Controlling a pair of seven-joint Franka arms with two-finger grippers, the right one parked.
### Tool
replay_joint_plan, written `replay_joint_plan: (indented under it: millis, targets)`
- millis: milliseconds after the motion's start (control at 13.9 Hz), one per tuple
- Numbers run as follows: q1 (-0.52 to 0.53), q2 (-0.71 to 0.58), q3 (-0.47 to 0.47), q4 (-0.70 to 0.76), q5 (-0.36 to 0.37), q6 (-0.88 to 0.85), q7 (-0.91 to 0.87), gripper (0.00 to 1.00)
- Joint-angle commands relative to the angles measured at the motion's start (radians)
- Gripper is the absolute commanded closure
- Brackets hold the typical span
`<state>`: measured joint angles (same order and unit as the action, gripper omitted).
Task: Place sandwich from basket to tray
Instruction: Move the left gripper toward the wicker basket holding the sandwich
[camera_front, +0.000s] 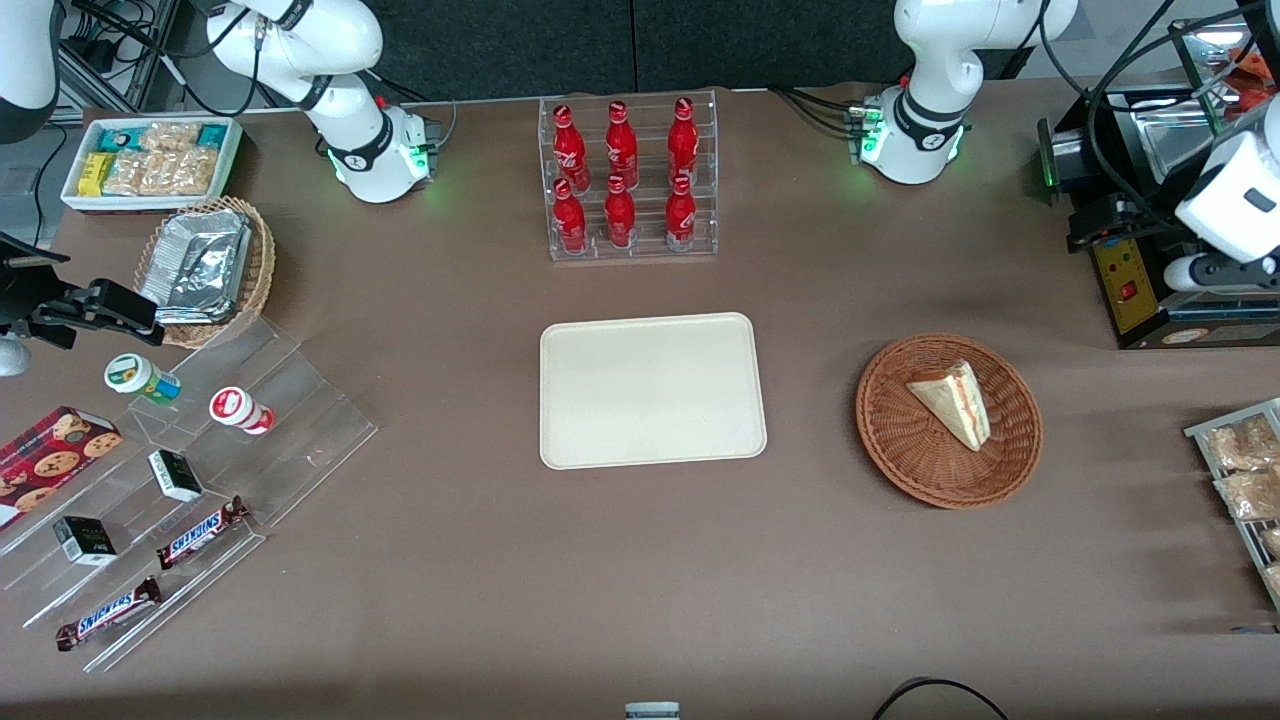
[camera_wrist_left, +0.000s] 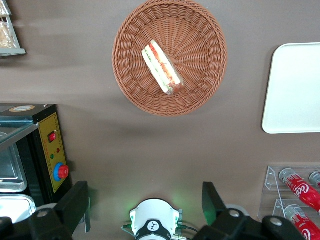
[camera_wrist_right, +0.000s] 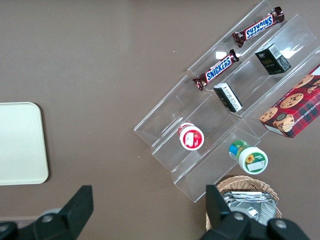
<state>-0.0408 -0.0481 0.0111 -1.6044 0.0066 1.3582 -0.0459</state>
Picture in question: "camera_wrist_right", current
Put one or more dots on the Snickers chocolate bar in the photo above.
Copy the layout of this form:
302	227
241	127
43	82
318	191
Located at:
217	69
258	27

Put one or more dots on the red lid yogurt cup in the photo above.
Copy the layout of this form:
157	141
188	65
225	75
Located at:
192	138

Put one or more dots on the clear acrylic stepped stand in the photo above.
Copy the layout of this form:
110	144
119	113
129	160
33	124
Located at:
215	120

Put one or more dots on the red plaid cookie box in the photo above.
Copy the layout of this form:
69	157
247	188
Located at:
295	107

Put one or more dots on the beige plastic tray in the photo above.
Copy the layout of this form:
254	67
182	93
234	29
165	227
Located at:
20	142

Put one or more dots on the silver foil package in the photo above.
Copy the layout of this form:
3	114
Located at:
260	210
243	193

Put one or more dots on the green sunflower lid cup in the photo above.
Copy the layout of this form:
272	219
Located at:
252	160

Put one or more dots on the small light wicker basket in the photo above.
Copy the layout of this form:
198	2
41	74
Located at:
246	181

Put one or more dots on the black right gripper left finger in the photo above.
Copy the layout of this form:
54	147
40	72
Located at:
72	215

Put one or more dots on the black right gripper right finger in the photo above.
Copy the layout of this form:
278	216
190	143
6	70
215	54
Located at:
220	215

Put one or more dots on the small black carton box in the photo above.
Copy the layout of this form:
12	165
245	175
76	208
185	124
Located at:
271	61
228	98

